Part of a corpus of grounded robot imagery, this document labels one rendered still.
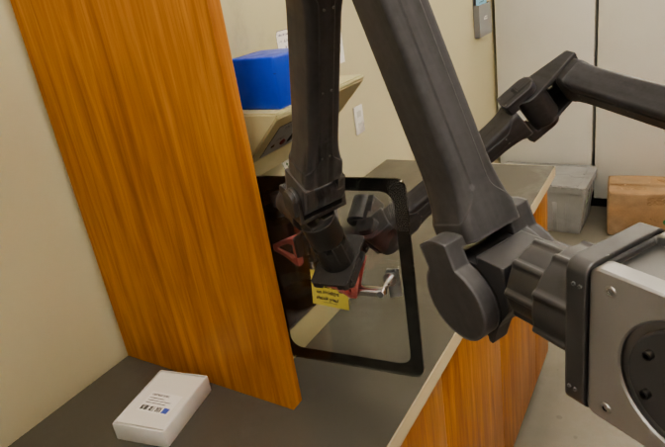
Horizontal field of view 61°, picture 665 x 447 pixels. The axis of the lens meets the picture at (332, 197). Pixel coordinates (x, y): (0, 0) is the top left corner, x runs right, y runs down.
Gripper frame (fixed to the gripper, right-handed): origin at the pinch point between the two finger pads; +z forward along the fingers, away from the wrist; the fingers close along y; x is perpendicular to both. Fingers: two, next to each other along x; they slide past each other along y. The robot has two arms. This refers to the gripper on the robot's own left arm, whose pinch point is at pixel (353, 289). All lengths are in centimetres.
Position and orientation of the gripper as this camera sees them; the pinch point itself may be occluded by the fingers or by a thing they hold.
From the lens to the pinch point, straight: 100.0
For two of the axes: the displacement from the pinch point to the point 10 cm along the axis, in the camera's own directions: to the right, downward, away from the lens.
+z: 3.2, 6.7, 6.7
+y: -3.1, 7.4, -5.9
